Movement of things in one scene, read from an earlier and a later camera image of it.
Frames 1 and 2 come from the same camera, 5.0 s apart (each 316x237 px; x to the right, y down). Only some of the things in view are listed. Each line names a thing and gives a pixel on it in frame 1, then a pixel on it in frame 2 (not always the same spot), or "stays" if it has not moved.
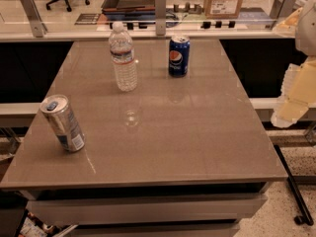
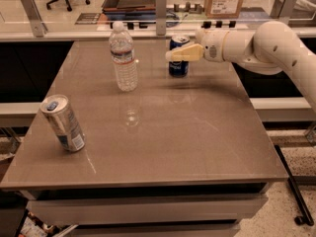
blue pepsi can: x=179 y=55 stays
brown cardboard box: x=223 y=1 stays
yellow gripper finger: x=298 y=93 → x=209 y=44
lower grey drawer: x=145 y=230 stays
